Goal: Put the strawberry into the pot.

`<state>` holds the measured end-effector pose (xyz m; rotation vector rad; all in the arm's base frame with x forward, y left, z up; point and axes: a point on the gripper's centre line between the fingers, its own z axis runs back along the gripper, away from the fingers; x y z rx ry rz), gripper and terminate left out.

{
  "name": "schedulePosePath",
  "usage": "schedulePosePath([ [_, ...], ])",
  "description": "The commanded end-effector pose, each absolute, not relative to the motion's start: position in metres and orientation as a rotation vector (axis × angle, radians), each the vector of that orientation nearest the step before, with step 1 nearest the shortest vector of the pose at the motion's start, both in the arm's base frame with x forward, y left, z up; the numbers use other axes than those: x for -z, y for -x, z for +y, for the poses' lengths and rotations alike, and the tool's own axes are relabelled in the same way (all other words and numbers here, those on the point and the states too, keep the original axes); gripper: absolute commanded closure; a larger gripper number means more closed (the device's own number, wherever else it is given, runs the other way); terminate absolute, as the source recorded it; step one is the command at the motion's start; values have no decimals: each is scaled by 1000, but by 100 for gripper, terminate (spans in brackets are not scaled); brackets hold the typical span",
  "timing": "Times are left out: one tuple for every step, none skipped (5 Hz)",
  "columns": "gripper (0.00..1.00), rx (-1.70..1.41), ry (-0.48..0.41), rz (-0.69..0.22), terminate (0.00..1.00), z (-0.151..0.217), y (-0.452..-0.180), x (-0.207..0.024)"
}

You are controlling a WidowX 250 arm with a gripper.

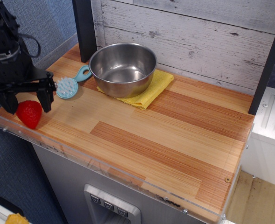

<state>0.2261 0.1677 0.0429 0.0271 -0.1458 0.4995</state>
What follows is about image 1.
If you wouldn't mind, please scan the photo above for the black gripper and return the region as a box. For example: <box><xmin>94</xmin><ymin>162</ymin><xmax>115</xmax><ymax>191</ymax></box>
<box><xmin>0</xmin><ymin>43</ymin><xmax>56</xmax><ymax>114</ymax></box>

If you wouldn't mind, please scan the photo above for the red plastic strawberry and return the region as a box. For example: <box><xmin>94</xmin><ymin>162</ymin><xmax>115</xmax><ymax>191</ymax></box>
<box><xmin>16</xmin><ymin>100</ymin><xmax>42</xmax><ymax>129</ymax></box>

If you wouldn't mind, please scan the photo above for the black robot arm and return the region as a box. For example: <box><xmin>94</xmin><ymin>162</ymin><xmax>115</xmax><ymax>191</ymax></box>
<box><xmin>0</xmin><ymin>0</ymin><xmax>56</xmax><ymax>114</ymax></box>

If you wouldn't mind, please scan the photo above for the stainless steel pot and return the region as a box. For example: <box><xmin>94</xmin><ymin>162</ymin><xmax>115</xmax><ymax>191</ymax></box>
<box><xmin>89</xmin><ymin>43</ymin><xmax>157</xmax><ymax>98</ymax></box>

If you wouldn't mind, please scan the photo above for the clear acrylic edge guard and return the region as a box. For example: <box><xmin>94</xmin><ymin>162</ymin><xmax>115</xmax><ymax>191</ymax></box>
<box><xmin>0</xmin><ymin>32</ymin><xmax>254</xmax><ymax>224</ymax></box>

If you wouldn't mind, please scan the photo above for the light blue scrub brush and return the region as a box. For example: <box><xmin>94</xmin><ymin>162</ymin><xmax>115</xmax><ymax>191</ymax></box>
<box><xmin>56</xmin><ymin>65</ymin><xmax>92</xmax><ymax>99</ymax></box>

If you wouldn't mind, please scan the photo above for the grey toy fridge cabinet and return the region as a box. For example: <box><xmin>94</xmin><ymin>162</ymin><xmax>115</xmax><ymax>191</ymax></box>
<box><xmin>31</xmin><ymin>142</ymin><xmax>208</xmax><ymax>224</ymax></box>

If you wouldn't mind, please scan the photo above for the yellow object bottom left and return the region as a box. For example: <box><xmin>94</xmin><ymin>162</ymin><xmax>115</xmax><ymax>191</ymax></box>
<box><xmin>5</xmin><ymin>213</ymin><xmax>30</xmax><ymax>224</ymax></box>

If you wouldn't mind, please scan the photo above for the yellow folded cloth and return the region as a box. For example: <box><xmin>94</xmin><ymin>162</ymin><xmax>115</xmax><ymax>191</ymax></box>
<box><xmin>96</xmin><ymin>69</ymin><xmax>175</xmax><ymax>111</ymax></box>

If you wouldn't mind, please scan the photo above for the silver dispenser button panel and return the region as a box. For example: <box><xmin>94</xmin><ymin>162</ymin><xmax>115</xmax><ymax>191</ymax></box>
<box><xmin>84</xmin><ymin>184</ymin><xmax>141</xmax><ymax>224</ymax></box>

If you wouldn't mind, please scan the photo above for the white grooved sink unit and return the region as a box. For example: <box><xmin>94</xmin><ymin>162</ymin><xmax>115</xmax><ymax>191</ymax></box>
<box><xmin>253</xmin><ymin>87</ymin><xmax>275</xmax><ymax>140</ymax></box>

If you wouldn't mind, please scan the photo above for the black cable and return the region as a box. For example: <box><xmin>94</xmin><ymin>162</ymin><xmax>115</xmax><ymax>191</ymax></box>
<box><xmin>18</xmin><ymin>32</ymin><xmax>41</xmax><ymax>58</ymax></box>

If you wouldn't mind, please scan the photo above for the black left vertical post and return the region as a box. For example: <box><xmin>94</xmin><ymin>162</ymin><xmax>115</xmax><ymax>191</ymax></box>
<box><xmin>72</xmin><ymin>0</ymin><xmax>97</xmax><ymax>63</ymax></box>

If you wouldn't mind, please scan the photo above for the black vertical post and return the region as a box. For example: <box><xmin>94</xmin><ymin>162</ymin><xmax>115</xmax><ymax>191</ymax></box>
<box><xmin>72</xmin><ymin>0</ymin><xmax>97</xmax><ymax>63</ymax></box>
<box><xmin>248</xmin><ymin>38</ymin><xmax>275</xmax><ymax>115</ymax></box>

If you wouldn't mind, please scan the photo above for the black right vertical post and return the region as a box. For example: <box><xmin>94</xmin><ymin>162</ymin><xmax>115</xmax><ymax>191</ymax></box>
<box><xmin>248</xmin><ymin>38</ymin><xmax>275</xmax><ymax>115</ymax></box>

